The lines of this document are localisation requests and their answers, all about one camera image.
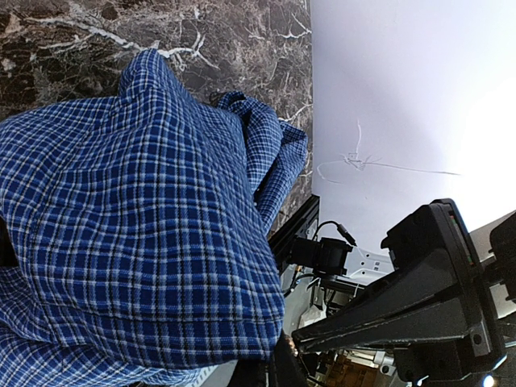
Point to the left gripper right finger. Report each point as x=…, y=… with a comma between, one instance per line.
x=286, y=369

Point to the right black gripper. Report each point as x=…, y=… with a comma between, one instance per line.
x=438, y=310

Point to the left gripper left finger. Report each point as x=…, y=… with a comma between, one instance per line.
x=250, y=373

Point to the blue checkered shirt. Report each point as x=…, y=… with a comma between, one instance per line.
x=134, y=234

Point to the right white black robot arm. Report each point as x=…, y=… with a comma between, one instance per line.
x=437, y=311

